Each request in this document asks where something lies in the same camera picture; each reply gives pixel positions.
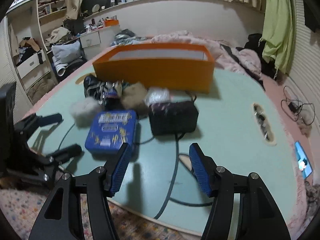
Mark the green hanging cloth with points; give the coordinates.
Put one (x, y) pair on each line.
(278, 34)

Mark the black clothes pile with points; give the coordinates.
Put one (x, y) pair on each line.
(254, 43)

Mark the clear bubble wrap bundle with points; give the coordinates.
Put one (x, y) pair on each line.
(157, 95)

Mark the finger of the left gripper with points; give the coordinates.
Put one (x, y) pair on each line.
(63, 155)
(40, 121)

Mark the black velvet pouch bag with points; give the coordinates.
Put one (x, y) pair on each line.
(173, 117)

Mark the black lace fabric bundle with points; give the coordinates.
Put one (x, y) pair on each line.
(104, 92)

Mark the beige fluffy pompom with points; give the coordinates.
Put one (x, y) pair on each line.
(133, 98)

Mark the orange cardboard box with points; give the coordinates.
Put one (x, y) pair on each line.
(175, 66)

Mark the smartphone with lit screen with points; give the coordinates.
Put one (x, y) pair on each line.
(303, 162)

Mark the grey white pillow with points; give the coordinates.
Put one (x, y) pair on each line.
(63, 55)

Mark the light blue clothing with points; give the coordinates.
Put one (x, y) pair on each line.
(124, 39)

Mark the small orange box on desk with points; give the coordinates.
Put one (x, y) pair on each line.
(108, 22)

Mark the blue metal tin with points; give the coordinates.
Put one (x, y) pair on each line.
(110, 129)

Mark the grey fluffy pompom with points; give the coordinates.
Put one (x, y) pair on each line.
(84, 111)

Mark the pink floral duvet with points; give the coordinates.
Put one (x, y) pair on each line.
(238, 60)

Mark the white drawer cabinet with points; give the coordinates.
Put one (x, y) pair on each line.
(90, 39)

